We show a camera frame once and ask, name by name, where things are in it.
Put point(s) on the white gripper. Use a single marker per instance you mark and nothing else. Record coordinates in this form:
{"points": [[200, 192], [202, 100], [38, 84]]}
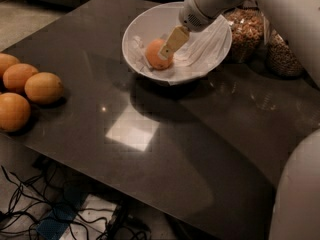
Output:
{"points": [[191, 16]]}

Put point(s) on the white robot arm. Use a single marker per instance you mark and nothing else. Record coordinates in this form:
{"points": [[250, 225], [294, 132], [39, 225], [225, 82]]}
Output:
{"points": [[296, 212]]}

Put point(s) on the right table orange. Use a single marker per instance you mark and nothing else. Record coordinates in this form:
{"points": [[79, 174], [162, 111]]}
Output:
{"points": [[44, 88]]}

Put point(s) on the white bowl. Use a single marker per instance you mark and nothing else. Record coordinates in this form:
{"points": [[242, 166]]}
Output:
{"points": [[202, 53]]}

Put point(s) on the glass jar of nuts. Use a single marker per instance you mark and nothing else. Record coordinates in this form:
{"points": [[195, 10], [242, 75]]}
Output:
{"points": [[247, 32]]}

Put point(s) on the glass jar of grains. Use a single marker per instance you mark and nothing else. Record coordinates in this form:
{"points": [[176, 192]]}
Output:
{"points": [[280, 59]]}

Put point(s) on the blue power strip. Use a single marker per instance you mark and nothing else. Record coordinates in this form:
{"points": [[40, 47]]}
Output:
{"points": [[63, 213]]}

